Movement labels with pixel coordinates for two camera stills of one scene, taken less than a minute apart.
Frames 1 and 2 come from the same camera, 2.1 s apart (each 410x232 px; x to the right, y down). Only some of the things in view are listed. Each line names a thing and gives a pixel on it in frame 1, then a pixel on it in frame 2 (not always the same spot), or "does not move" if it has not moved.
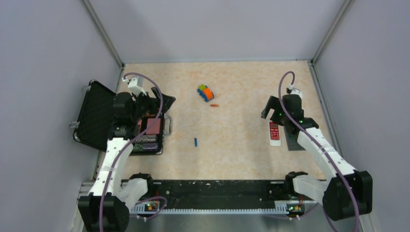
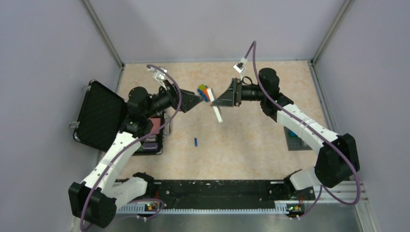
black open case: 96,122 does not move
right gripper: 276,104 -> 230,98
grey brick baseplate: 292,144 does not move
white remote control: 275,134 -> 216,109
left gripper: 154,102 -> 189,100
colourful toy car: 206,93 does not move
